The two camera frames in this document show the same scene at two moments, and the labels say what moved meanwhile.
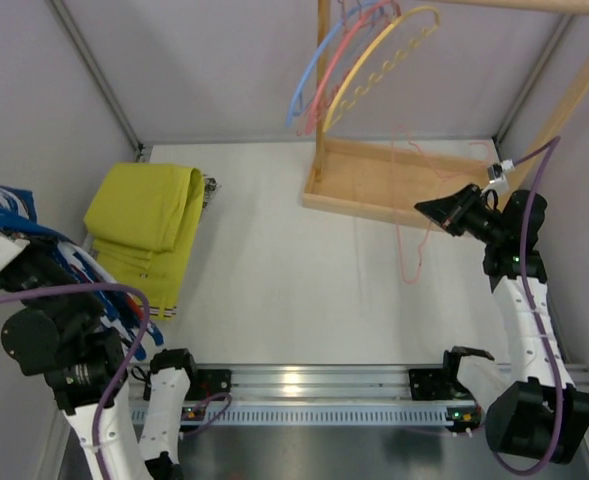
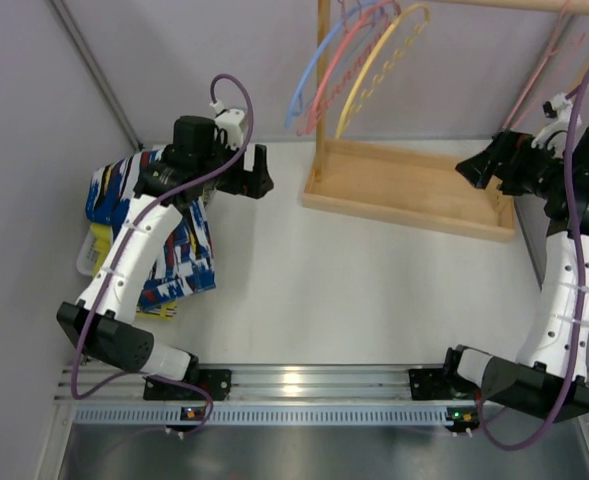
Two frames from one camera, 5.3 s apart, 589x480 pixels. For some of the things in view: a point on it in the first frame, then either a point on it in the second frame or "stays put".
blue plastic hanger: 296,103 stays put
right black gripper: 463,212 -> 500,162
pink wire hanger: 443,176 -> 549,53
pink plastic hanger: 318,99 stays put
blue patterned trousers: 14,212 -> 185,266
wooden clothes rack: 384,183 stays put
